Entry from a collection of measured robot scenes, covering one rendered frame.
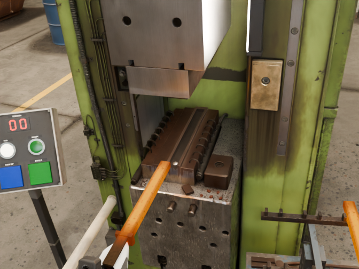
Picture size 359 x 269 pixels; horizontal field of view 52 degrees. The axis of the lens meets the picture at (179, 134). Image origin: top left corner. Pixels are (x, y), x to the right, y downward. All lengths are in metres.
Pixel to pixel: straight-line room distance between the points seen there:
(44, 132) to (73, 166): 1.75
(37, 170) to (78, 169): 1.68
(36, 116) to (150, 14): 0.57
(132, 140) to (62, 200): 1.40
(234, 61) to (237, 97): 0.17
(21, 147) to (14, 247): 1.32
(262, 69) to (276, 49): 0.07
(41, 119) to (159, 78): 0.47
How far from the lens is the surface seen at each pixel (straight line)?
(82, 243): 1.60
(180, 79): 1.11
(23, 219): 2.80
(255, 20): 1.12
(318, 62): 1.20
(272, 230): 1.63
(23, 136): 1.40
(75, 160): 3.17
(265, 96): 1.22
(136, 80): 1.17
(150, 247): 1.58
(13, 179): 1.42
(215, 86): 1.65
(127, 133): 1.49
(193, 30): 1.05
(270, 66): 1.18
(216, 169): 1.31
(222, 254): 1.48
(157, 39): 1.09
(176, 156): 1.37
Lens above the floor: 1.81
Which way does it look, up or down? 34 degrees down
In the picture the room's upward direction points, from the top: 4 degrees counter-clockwise
